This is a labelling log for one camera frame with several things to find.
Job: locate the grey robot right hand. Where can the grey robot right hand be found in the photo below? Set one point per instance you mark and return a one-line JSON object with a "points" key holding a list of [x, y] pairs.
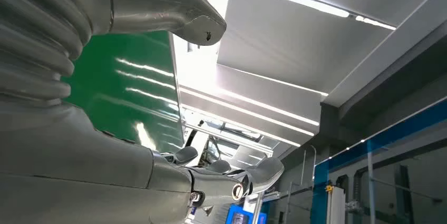
{"points": [[70, 166]]}

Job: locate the white post with yellow fitting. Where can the white post with yellow fitting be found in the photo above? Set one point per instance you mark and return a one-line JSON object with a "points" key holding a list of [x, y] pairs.
{"points": [[336, 205]]}

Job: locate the blue screen device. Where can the blue screen device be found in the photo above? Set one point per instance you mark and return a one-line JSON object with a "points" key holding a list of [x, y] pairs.
{"points": [[244, 216]]}

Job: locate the blue metal frame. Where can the blue metal frame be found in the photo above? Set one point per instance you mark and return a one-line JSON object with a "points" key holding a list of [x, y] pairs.
{"points": [[401, 128]]}

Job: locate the green conveyor belt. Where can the green conveyor belt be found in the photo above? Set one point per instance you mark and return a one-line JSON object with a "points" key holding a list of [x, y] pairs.
{"points": [[122, 110]]}

